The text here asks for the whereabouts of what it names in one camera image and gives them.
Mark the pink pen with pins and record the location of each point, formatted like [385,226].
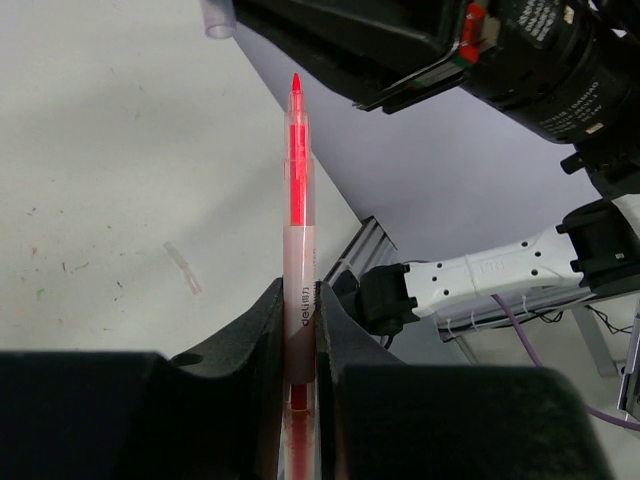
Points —
[299,289]

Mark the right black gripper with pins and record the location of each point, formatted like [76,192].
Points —
[379,54]

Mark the clear purple-tinted pen cap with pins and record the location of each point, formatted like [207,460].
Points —
[184,267]

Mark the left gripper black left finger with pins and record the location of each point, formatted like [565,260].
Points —
[213,411]

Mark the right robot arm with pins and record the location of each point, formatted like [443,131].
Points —
[497,140]

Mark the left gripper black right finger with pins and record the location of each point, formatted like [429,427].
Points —
[381,418]

